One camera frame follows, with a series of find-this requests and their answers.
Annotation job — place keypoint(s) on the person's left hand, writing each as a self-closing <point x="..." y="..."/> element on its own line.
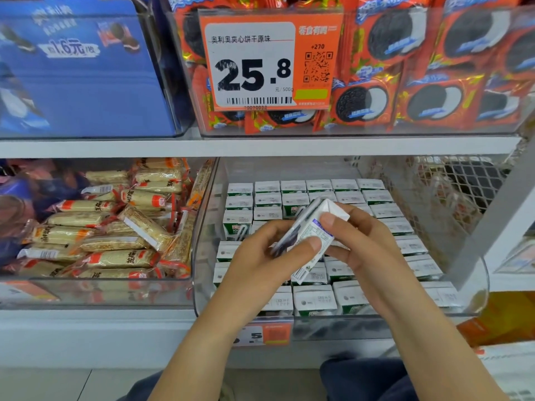
<point x="251" y="279"/>

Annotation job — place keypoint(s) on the person's right hand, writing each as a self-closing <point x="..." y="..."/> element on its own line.
<point x="376" y="263"/>

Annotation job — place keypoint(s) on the rows of white juice cartons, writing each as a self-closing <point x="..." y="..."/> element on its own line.
<point x="426" y="263"/>

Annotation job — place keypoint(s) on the blueberry juice carton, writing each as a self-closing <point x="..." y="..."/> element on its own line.
<point x="309" y="234"/>

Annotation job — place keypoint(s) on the person's right forearm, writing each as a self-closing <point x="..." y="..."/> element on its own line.
<point x="451" y="363"/>

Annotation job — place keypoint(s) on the person's left forearm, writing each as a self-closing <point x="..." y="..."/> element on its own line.
<point x="201" y="367"/>

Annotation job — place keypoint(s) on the person's blue jeans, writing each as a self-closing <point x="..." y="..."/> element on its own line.
<point x="359" y="381"/>

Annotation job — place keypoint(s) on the small orange price tag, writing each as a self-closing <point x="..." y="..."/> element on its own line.
<point x="266" y="333"/>

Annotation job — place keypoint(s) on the clear plastic display bin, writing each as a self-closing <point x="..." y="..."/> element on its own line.
<point x="468" y="296"/>
<point x="96" y="292"/>

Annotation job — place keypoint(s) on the yellow orange snack packet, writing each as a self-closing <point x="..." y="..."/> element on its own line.
<point x="501" y="317"/>

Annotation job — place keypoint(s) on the pile of yellow wafer bars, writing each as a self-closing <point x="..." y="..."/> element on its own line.
<point x="109" y="234"/>

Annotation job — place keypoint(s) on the stack of red cookie packets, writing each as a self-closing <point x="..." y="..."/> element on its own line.
<point x="443" y="67"/>

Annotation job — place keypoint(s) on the large white orange price tag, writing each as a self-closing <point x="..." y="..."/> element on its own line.
<point x="251" y="67"/>

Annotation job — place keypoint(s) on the faded orange price tag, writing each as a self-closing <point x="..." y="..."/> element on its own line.
<point x="25" y="290"/>

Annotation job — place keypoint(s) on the pile of blue snack packets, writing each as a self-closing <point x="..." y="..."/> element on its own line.
<point x="21" y="204"/>

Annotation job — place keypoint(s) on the blue cardboard display box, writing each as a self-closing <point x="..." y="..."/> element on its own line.
<point x="92" y="87"/>

